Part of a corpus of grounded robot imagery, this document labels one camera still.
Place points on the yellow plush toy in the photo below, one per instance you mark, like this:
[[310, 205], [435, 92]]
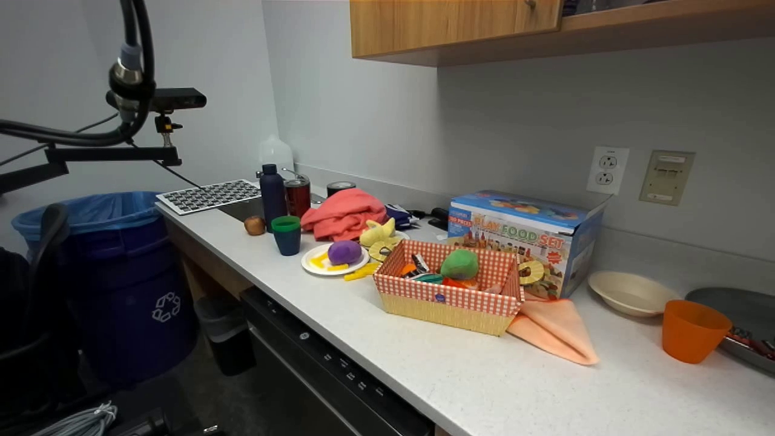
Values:
[[378, 241]]

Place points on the purple plush toy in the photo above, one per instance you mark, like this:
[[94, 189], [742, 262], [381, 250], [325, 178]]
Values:
[[346, 252]]

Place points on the green plush toy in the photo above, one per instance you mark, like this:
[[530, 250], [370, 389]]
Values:
[[462, 265]]

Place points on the red checkered basket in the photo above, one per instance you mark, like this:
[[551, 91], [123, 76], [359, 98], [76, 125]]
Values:
[[486, 303]]

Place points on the brown round toy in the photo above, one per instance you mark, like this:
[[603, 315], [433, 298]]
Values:
[[256, 227]]

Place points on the pineapple slice toy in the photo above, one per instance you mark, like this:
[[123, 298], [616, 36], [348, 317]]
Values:
[[532, 271]]

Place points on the blue play food box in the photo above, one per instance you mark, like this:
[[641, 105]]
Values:
[[554, 233]]

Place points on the wooden upper cabinet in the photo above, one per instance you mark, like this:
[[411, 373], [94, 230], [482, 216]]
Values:
[[464, 32]]

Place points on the pink red cloth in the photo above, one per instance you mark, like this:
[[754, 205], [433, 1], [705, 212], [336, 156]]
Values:
[[342, 216]]

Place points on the white plate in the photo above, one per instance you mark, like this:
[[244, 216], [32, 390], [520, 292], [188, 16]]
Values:
[[318, 262]]

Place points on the green blue cup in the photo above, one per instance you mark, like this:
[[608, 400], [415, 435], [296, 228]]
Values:
[[287, 233]]

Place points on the white dish rack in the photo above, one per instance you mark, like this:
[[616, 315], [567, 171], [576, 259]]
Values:
[[206, 196]]

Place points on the black dishwasher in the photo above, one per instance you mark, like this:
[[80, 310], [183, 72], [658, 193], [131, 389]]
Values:
[[313, 389]]

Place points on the orange napkin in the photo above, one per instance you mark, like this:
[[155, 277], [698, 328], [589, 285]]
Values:
[[556, 328]]

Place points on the cream bowl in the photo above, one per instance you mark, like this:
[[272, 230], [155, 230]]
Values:
[[631, 293]]

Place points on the blue recycling bin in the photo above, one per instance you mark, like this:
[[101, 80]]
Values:
[[123, 286]]

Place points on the orange cup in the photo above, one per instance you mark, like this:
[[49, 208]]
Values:
[[691, 331]]

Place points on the black chair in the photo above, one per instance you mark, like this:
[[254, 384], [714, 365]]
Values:
[[37, 359]]

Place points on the grey plate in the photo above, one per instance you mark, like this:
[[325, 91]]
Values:
[[752, 323]]

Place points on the white wall outlet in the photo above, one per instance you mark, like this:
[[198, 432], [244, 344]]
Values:
[[607, 171]]

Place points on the black camera on stand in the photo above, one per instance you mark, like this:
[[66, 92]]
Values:
[[175, 98]]

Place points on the beige wall plate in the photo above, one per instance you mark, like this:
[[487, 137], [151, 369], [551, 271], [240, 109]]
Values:
[[668, 178]]

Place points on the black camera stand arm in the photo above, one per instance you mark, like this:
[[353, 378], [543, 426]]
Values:
[[65, 148]]

